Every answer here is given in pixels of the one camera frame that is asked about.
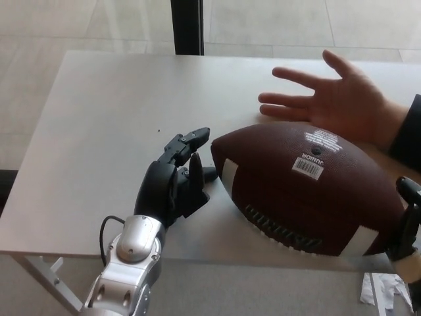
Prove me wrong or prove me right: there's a black vertical window post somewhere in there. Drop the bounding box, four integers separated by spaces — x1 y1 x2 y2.
170 0 205 56

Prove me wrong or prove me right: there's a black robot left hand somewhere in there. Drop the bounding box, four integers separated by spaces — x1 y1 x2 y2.
133 126 218 228

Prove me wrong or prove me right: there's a brown junior american football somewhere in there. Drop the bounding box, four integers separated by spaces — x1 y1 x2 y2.
210 122 410 258

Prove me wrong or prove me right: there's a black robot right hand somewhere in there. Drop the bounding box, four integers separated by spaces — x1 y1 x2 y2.
384 176 421 284

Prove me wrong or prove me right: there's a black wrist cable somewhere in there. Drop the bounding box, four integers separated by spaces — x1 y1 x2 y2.
100 215 128 266

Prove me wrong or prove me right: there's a crumpled white paper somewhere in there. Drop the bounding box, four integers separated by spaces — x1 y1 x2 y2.
358 272 416 312

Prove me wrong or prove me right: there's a bare person hand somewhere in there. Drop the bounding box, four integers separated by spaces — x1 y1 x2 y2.
258 49 410 151

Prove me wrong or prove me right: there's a black low object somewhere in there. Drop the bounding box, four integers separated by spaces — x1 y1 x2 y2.
0 168 17 215

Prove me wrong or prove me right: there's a white thin desk leg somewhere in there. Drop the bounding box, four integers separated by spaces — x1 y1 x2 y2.
368 273 385 310

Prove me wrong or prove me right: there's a white slanted desk leg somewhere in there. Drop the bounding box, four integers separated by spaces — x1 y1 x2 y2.
24 256 84 313

